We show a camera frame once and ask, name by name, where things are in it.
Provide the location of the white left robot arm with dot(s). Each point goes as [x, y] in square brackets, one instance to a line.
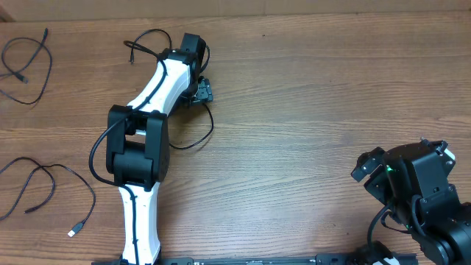
[138, 146]

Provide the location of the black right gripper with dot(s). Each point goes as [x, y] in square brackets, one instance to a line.
[380, 186]

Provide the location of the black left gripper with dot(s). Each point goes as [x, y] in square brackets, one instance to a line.
[205, 90]

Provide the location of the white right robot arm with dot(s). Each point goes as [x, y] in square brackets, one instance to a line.
[411, 182]

